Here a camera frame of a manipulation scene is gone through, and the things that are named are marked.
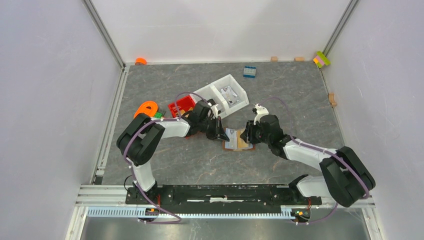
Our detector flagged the green toy brick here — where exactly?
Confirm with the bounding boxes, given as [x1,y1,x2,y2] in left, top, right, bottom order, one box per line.
[153,112,163,119]

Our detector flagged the aluminium frame rail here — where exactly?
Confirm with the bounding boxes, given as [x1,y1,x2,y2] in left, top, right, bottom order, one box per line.
[65,184,383,240]

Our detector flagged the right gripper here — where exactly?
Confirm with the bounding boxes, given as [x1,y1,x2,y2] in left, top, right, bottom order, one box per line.
[240,119,272,145]

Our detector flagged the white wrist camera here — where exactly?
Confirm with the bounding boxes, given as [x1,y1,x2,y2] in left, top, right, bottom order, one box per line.
[252,103,269,125]
[207,102,220,119]

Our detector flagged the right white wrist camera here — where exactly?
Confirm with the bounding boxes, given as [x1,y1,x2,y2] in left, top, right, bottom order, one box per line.
[252,103,269,125]

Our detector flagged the orange letter e toy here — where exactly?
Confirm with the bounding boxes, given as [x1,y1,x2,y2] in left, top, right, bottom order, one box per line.
[133,100,159,119]

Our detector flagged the white divided plastic bin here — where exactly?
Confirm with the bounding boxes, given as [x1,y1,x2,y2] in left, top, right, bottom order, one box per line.
[194,74,250,119]

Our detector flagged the multicolour toy brick stack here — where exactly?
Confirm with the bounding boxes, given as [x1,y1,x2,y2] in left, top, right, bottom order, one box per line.
[313,51,331,69]

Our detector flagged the silver card in holder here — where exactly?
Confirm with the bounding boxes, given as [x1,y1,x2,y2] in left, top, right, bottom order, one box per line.
[224,128,238,151]

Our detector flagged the orange tape roll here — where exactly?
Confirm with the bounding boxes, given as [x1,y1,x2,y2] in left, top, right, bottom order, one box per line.
[134,57,147,66]

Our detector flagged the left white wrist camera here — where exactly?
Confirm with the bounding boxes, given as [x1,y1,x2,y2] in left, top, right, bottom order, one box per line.
[207,102,220,119]

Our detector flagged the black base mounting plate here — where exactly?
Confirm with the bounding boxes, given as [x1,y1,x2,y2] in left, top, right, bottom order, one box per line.
[125,184,322,214]

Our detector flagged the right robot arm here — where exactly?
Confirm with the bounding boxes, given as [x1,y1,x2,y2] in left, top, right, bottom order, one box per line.
[240,114,376,207]

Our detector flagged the brown leather card holder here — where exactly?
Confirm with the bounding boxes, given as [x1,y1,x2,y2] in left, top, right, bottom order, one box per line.
[222,129,255,152]

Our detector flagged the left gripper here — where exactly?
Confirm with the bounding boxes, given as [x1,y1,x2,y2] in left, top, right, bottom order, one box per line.
[198,116,229,142]

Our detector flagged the wooden arch block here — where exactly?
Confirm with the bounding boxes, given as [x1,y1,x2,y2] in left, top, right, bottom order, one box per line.
[328,92,338,108]

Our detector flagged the red plastic bin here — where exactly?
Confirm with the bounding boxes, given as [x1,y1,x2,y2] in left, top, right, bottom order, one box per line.
[168,95,196,118]

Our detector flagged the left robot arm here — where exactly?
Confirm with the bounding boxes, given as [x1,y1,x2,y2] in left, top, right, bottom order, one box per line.
[116,101,230,204]

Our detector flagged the blue toy brick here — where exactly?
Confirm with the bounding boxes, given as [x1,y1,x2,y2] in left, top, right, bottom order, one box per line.
[243,66,257,78]

